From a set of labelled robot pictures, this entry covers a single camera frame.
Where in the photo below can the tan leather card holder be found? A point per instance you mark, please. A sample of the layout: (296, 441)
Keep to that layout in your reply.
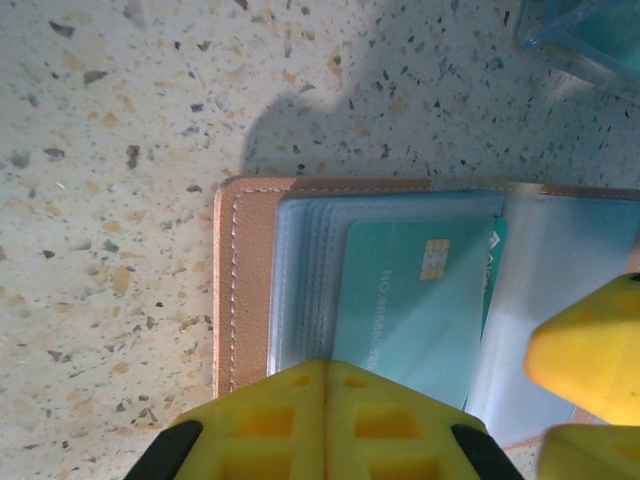
(250, 280)

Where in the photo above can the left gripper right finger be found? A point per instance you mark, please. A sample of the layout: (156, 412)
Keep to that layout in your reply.
(395, 430)

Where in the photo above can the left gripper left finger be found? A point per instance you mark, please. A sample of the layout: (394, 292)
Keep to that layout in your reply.
(260, 430)

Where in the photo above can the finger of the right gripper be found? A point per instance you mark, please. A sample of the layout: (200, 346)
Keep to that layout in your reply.
(590, 455)
(585, 350)

